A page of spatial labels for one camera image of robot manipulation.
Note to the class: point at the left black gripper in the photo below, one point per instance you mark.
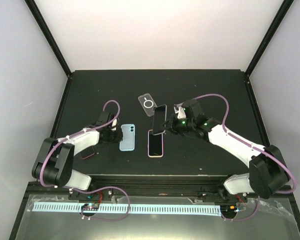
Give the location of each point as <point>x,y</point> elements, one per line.
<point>118,139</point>

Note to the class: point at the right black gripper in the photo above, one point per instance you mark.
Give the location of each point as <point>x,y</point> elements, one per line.
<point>171,124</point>

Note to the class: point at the white phone face down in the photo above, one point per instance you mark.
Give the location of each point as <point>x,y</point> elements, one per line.
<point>159,119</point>

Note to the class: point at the black screen phone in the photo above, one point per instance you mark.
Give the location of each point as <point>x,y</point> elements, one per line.
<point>155,145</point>

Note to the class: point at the light blue phone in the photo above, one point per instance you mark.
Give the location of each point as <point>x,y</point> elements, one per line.
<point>127,143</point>

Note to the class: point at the beige pink phone case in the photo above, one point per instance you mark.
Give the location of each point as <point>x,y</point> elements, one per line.
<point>148,145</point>

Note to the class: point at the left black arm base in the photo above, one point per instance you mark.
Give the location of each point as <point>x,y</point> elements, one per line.
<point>91,194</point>

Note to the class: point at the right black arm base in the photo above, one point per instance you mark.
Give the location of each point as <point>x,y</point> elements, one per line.
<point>218,194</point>

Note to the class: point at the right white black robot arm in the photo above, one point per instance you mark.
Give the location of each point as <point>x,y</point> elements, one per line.
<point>267,172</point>

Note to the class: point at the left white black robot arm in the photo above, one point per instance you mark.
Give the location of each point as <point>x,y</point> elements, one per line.
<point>54,163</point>

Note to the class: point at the red cased phone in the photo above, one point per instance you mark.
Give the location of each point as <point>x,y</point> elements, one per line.
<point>87,153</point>

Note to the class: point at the clear magsafe phone case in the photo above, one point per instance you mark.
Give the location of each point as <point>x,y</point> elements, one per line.
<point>148,104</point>

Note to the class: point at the left small circuit board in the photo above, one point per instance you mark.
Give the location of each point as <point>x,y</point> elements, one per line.
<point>90,207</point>

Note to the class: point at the small circuit board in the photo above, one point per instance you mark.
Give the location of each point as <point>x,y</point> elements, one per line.
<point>227,209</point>
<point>90,207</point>

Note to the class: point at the right small circuit board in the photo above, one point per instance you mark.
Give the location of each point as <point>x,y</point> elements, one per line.
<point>227,209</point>

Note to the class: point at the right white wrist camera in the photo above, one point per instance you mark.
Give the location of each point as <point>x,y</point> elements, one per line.
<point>180,112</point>

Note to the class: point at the black front frame rail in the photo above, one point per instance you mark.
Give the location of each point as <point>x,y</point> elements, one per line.
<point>152,185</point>

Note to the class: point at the white slotted cable duct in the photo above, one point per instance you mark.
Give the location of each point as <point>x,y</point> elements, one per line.
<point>122,208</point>

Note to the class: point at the left black corner post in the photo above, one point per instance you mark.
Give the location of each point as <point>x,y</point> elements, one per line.
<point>37,15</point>

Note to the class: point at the black corner post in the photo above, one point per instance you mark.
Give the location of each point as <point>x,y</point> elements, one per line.
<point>272,29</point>
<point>37,15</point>

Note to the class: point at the right black corner post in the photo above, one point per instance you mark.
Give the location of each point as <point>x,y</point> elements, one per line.
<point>272,29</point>

